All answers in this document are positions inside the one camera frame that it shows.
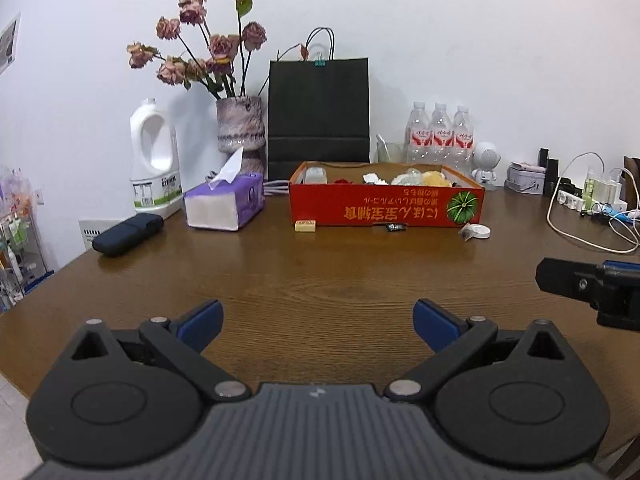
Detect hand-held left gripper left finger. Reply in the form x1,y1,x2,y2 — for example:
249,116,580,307
70,299,251,403

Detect clear water bottle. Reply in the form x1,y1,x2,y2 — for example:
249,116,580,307
452,106,476,176
430,102,455,165
406,101,433,163

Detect white detergent jug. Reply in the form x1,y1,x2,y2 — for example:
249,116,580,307
130,98,183,221

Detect dried pink roses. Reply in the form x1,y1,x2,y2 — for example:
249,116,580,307
126,0,268,101

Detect wire rack with toiletries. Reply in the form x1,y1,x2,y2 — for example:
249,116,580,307
0,165,55,311

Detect dark blue case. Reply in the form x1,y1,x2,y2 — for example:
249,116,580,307
92,212,165,257

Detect green spray bottle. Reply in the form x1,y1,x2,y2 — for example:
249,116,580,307
582,167,599,206

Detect purple textured vase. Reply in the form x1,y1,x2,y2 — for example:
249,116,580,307
216,95,266,181

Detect glass cup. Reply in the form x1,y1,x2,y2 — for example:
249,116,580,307
375,141,406,163

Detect white charger block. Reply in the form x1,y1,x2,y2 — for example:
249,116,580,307
597,176,629,213

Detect white robot speaker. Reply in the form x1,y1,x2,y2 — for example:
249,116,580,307
471,141,501,186

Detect grey tin box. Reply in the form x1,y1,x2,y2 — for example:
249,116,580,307
505,166,546,195

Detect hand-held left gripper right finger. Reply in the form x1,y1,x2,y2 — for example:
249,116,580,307
384,298,568,403

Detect wall picture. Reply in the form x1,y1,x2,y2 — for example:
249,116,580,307
0,12,22,76

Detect purple tissue pack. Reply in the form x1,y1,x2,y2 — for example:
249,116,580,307
183,146,266,232

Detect blue cable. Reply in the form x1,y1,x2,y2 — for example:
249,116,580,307
595,204,640,224

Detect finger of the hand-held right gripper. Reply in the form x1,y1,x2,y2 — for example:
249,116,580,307
596,260,640,332
536,258,604,309

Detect white power strip with chargers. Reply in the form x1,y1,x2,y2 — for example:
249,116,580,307
546,152,640,254

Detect red cardboard box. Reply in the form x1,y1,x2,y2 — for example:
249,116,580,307
288,161,486,229

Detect black paper bag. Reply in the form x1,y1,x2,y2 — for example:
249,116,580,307
267,26,372,165

